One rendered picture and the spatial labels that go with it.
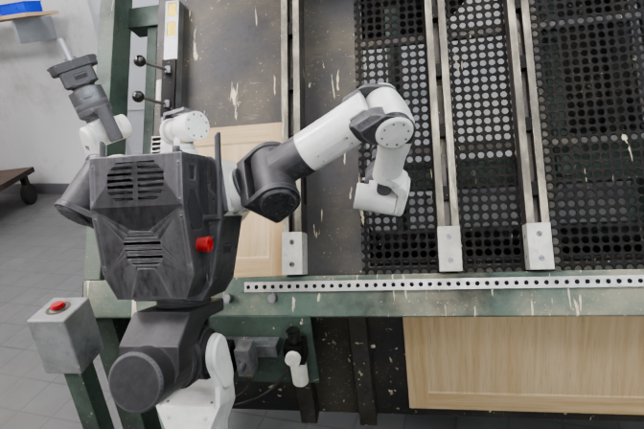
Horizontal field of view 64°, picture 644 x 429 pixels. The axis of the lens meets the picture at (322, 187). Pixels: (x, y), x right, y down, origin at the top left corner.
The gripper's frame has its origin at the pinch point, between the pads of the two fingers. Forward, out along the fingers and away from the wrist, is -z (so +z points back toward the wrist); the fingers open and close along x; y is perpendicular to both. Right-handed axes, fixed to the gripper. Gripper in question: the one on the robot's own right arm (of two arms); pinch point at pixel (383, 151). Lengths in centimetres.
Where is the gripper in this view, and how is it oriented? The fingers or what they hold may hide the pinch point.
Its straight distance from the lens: 144.8
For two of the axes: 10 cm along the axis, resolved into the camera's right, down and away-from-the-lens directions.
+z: -1.3, 5.6, -8.1
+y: -9.8, 0.5, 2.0
